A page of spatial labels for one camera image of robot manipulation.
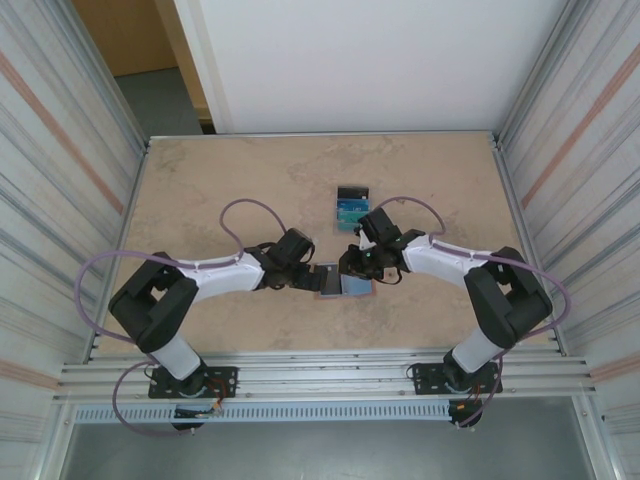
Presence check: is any dark grey VIP card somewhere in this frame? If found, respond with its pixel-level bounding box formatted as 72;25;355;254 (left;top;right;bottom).
322;263;342;296

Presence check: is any brown wooden door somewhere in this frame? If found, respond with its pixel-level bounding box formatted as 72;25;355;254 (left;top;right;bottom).
149;0;217;135

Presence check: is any aluminium rail frame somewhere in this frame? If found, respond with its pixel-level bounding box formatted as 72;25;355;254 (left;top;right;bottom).
58;349;599;401

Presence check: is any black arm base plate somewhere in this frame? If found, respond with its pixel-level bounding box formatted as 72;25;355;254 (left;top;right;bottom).
147;366;239;400
407;362;503;399

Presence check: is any slotted grey cable duct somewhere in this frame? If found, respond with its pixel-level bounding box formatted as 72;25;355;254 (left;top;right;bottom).
72;402;454;424

